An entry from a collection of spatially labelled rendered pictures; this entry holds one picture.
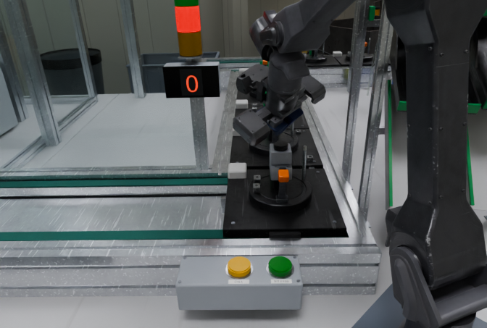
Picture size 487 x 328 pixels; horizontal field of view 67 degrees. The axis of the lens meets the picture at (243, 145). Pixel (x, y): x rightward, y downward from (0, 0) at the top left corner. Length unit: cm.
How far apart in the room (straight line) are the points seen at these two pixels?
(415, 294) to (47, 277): 65
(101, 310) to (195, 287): 21
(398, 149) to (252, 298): 42
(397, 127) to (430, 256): 50
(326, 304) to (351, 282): 6
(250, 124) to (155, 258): 30
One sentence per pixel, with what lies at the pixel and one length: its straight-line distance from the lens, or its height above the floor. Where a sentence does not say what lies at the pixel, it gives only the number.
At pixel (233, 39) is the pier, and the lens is 567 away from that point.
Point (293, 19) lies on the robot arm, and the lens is 53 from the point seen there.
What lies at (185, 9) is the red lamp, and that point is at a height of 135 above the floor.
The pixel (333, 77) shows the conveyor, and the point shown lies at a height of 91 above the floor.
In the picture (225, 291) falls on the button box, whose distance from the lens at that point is 66.
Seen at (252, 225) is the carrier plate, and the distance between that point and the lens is 75.
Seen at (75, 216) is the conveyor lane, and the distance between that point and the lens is 96.
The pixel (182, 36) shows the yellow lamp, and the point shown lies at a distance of 82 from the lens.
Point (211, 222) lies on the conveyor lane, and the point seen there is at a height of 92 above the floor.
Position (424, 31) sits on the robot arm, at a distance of 35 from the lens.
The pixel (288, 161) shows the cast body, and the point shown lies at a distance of 77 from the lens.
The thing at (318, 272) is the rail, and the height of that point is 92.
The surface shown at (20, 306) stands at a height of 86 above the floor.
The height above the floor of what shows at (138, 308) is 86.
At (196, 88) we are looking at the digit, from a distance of 83.
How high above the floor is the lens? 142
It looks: 25 degrees down
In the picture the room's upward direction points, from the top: 2 degrees counter-clockwise
